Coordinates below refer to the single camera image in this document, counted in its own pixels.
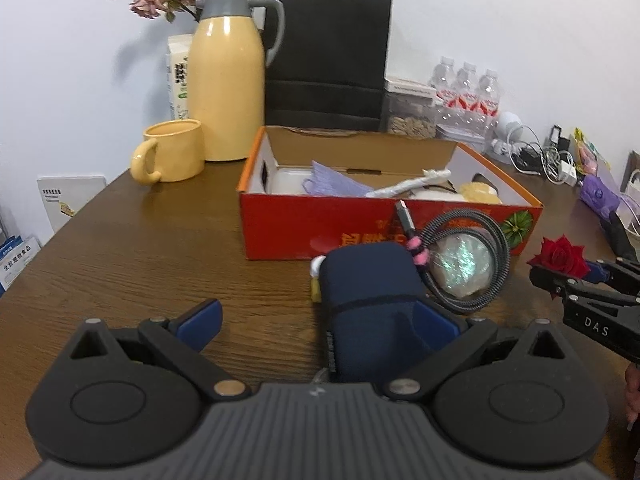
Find clear plastic swab box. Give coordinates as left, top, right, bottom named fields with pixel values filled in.
left=266, top=168, right=312, bottom=196

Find white round camera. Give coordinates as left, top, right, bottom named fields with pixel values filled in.
left=490, top=112, right=523, bottom=156

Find yellow ceramic mug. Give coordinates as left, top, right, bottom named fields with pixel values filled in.
left=130, top=119, right=205, bottom=185

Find middle water bottle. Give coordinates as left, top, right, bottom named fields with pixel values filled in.
left=452, top=62, right=478, bottom=131

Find tangled chargers and cables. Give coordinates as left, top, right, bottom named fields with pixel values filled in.
left=506, top=123, right=582, bottom=187

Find right water bottle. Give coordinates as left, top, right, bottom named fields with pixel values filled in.
left=473, top=68, right=501, bottom=138

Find orange red cardboard box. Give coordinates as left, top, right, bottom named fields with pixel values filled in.
left=238, top=127, right=542, bottom=260

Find person's hand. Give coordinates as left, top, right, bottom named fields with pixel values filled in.
left=625, top=364, right=640, bottom=425

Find blue white brochure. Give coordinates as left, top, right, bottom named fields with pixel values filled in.
left=0, top=236, right=40, bottom=295

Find clear seed container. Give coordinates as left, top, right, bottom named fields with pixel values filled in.
left=381, top=76, right=436, bottom=139

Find white cloth bag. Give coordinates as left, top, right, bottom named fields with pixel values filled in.
left=364, top=169, right=451, bottom=198

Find navy blue pouch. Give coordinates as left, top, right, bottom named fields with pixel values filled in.
left=319, top=242, right=433, bottom=384

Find braided coiled usb cable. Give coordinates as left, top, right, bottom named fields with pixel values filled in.
left=394, top=199, right=511, bottom=316

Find white milk carton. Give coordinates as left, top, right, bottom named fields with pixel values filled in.
left=166, top=34, right=193, bottom=120

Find yellow white plush toy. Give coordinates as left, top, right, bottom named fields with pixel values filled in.
left=456, top=174, right=502, bottom=205

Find water bottle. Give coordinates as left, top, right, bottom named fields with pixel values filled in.
left=473, top=68, right=501, bottom=138
left=452, top=62, right=478, bottom=131
left=430, top=56, right=458, bottom=126

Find yellow thermos jug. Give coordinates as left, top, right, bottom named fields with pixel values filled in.
left=186, top=0, right=285, bottom=162

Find left water bottle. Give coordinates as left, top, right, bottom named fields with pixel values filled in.
left=430, top=56, right=458, bottom=126

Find black paper bag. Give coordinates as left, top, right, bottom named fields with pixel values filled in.
left=265, top=0, right=393, bottom=131

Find purple pouch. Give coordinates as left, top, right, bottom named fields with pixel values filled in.
left=579, top=174, right=620, bottom=221

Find red rose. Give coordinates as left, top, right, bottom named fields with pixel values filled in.
left=527, top=235, right=590, bottom=278

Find iridescent round compact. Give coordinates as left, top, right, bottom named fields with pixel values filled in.
left=430, top=233, right=494, bottom=299

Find purple cloth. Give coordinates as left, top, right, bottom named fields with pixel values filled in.
left=303, top=160, right=381, bottom=198

